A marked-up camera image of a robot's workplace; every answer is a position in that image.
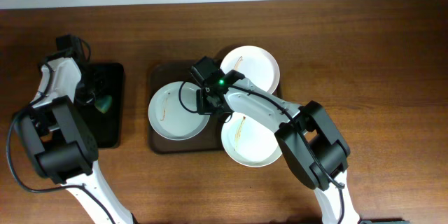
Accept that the green scrubbing sponge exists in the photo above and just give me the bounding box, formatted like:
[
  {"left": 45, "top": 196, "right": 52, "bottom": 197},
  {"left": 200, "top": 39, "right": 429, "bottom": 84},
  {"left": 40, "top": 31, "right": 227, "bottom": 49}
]
[{"left": 94, "top": 95, "right": 113, "bottom": 114}]

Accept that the white plate top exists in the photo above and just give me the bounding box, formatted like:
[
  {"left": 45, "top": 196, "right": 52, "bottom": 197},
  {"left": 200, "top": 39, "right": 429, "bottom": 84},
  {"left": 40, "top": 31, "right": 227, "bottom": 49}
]
[{"left": 220, "top": 45, "right": 280, "bottom": 94}]

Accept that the white plate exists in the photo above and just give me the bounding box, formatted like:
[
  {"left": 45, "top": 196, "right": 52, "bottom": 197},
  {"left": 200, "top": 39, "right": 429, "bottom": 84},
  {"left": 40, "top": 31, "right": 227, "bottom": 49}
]
[
  {"left": 148, "top": 81, "right": 210, "bottom": 141},
  {"left": 220, "top": 112, "right": 282, "bottom": 167},
  {"left": 220, "top": 45, "right": 280, "bottom": 94}
]

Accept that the black plastic tray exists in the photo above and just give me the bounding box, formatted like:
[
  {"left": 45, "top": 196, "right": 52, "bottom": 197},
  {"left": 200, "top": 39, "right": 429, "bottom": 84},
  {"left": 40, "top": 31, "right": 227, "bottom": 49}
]
[{"left": 74, "top": 62, "right": 125, "bottom": 148}]

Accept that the brown serving tray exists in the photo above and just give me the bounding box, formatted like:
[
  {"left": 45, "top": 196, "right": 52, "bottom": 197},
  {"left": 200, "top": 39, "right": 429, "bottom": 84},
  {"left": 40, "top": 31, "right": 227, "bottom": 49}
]
[{"left": 148, "top": 59, "right": 236, "bottom": 154}]

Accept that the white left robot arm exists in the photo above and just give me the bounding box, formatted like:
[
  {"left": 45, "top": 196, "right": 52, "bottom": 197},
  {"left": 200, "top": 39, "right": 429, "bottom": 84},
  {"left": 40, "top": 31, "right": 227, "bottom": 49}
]
[{"left": 6, "top": 50, "right": 137, "bottom": 224}]

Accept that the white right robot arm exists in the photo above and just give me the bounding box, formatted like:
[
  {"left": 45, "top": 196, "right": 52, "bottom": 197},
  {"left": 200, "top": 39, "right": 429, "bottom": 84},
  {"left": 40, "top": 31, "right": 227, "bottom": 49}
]
[{"left": 191, "top": 69, "right": 361, "bottom": 224}]

